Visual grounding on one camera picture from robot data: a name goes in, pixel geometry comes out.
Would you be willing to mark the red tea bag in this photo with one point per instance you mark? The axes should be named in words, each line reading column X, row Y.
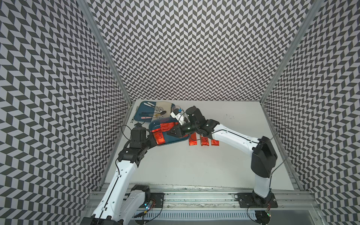
column 164, row 127
column 193, row 139
column 159, row 137
column 214, row 143
column 204, row 141

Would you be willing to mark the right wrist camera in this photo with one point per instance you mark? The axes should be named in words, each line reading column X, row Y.
column 180, row 117

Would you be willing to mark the beige cloth napkin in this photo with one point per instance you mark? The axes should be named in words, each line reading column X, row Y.
column 164, row 106

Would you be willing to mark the white handled spoon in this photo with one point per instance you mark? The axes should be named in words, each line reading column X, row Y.
column 151, row 107
column 154, row 104

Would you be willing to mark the teal storage box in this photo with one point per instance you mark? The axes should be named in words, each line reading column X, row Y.
column 169, row 139

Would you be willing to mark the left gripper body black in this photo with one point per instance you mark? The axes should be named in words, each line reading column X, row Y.
column 149, row 143

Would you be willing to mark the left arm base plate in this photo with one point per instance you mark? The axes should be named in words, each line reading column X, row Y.
column 156, row 200

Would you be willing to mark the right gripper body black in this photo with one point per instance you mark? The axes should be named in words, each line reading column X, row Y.
column 190, row 126

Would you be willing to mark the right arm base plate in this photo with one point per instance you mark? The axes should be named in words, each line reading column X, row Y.
column 255, row 201

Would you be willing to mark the green handled gold spoon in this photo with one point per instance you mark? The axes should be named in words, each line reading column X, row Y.
column 151, row 115

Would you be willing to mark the pink plastic cup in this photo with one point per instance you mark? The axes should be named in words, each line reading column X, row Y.
column 177, row 108

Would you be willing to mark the aluminium front rail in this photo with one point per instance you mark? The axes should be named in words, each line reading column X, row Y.
column 226, row 198

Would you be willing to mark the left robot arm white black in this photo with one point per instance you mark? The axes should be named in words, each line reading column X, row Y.
column 113, row 209

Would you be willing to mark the black spoon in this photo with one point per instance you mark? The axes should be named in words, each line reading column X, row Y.
column 155, row 113

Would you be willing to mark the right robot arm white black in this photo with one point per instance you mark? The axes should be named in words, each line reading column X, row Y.
column 260, row 150

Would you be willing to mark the teal flat tray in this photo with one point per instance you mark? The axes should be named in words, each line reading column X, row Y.
column 142, row 108

